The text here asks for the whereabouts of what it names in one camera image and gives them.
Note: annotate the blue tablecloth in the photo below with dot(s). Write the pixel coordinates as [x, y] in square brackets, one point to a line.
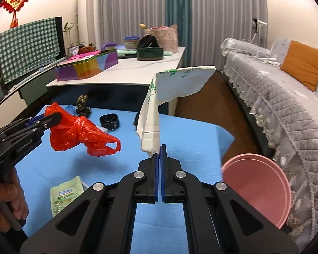
[188, 143]

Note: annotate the stack of coloured bowls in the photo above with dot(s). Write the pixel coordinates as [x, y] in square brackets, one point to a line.
[131, 42]

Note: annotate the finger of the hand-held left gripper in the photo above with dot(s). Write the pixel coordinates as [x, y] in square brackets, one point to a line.
[35, 121]
[51, 120]

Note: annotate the black television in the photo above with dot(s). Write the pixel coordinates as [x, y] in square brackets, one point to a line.
[58, 31]

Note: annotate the mint green cloth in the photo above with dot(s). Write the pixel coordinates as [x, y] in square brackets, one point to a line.
[126, 50]

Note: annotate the grey-green television cabinet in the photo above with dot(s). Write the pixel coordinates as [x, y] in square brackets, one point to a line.
[34, 87]

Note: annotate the pink lace basket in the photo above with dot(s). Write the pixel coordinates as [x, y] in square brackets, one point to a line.
[165, 38]

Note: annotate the green checked cloth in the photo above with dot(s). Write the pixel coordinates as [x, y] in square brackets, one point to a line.
[26, 47]

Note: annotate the pink plastic basin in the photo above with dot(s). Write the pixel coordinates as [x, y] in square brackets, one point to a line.
[254, 185]

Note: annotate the orange cushion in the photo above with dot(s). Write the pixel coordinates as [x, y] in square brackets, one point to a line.
[302, 63]

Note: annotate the white paper bag green print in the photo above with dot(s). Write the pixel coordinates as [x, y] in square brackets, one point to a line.
[180, 84]

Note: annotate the brown ornament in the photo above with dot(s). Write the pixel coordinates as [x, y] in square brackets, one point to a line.
[86, 49]

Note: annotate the green snack packet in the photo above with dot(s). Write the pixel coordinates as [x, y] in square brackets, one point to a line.
[65, 195]

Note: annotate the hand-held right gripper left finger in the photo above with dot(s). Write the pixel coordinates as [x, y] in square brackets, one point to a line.
[155, 180]

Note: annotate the dark green pot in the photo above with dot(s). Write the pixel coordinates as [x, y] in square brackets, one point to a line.
[149, 54]

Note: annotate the blue plastic bag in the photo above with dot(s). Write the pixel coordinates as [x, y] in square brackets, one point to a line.
[70, 109]

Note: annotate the teal curtain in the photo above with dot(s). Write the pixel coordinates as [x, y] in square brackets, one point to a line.
[179, 18]

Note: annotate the sofa with grey quilted cover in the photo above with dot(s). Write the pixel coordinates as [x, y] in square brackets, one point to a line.
[275, 98]

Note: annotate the white standing air conditioner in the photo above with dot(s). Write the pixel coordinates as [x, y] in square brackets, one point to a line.
[87, 18]

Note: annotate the photo frame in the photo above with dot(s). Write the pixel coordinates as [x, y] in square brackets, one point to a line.
[73, 50]

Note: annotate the bamboo plant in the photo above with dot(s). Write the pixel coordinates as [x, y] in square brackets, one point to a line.
[69, 34]

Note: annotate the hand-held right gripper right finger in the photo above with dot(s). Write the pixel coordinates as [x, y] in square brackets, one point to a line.
[163, 180]

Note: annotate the multicoloured box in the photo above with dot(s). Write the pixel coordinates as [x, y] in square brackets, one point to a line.
[76, 71]

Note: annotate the red plastic bag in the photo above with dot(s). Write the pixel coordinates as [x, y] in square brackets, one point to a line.
[69, 132]

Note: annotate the grey curtain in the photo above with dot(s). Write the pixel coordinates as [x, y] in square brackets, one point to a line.
[228, 13]
[132, 5]

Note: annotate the dark floral cloth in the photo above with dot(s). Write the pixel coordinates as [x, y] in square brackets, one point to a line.
[82, 102]

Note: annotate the white sideboard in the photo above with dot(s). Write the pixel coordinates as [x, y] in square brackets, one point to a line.
[132, 71]

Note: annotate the black lid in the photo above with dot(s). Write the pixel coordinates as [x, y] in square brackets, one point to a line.
[148, 41]

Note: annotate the person's left hand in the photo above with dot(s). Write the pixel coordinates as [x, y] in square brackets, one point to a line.
[5, 193]

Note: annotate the yellow artificial flower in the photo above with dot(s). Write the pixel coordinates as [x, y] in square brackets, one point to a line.
[142, 26]

